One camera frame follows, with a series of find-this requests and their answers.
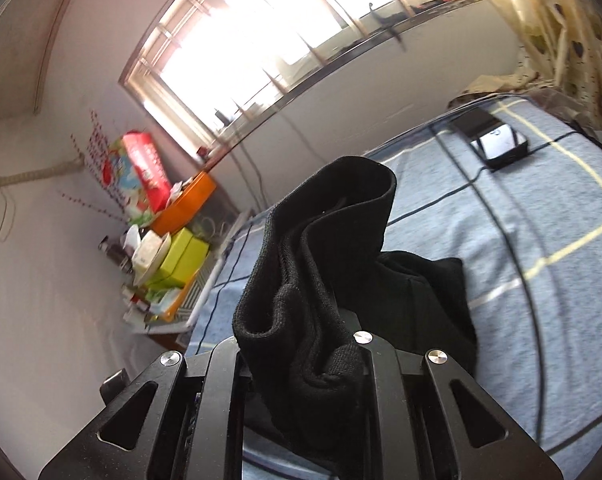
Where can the wooden bedside table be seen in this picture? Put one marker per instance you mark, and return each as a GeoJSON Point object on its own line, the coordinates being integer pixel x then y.
{"type": "Point", "coordinates": [168, 337]}

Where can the dried twig branches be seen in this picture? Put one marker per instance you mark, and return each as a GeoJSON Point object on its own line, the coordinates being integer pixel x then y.
{"type": "Point", "coordinates": [98, 160]}

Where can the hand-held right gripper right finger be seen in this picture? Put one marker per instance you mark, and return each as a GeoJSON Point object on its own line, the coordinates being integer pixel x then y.
{"type": "Point", "coordinates": [381, 390]}

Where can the red colourful printed package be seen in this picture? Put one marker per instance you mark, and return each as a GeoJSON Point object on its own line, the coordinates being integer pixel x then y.
{"type": "Point", "coordinates": [141, 175]}

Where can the black white striped box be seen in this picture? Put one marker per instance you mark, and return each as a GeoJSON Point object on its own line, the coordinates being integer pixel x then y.
{"type": "Point", "coordinates": [193, 290]}

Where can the white crumpled paper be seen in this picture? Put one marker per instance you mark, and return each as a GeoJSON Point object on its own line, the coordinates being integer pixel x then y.
{"type": "Point", "coordinates": [148, 252]}

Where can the dark bottle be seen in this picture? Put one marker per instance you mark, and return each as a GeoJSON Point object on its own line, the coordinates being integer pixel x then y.
{"type": "Point", "coordinates": [113, 255]}

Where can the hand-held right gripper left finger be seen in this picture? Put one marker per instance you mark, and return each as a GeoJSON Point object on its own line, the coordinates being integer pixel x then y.
{"type": "Point", "coordinates": [221, 385]}

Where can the black device box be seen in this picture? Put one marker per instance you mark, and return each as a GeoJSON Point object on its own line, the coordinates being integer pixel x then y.
{"type": "Point", "coordinates": [496, 140]}

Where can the cream heart-print curtain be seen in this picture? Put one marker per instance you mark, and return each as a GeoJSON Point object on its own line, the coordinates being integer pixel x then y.
{"type": "Point", "coordinates": [571, 35]}

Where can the white corrugated wall pipe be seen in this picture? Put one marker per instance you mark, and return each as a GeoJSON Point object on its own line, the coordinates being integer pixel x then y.
{"type": "Point", "coordinates": [31, 175]}

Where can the yellow-green cardboard box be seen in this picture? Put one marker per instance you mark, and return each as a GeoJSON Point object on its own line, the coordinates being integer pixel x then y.
{"type": "Point", "coordinates": [181, 245]}
{"type": "Point", "coordinates": [188, 265]}

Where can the window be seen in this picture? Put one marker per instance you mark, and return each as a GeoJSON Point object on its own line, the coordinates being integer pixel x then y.
{"type": "Point", "coordinates": [241, 45]}

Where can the black pants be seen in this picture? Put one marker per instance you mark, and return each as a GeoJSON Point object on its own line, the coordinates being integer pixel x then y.
{"type": "Point", "coordinates": [306, 270]}

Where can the orange box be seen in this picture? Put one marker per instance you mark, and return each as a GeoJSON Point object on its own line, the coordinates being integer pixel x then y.
{"type": "Point", "coordinates": [186, 205]}

